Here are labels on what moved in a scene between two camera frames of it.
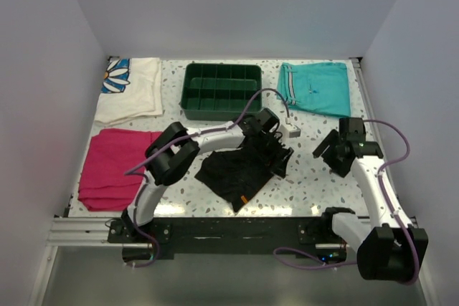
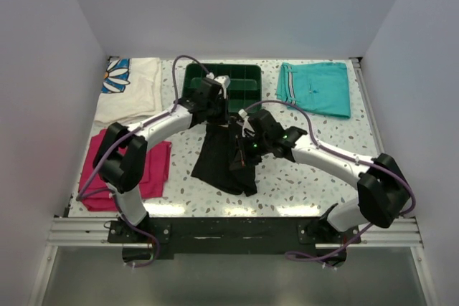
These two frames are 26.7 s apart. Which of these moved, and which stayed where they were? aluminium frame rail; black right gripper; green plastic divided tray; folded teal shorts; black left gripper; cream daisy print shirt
Moved: black left gripper; black right gripper
Stayed: aluminium frame rail; green plastic divided tray; folded teal shorts; cream daisy print shirt
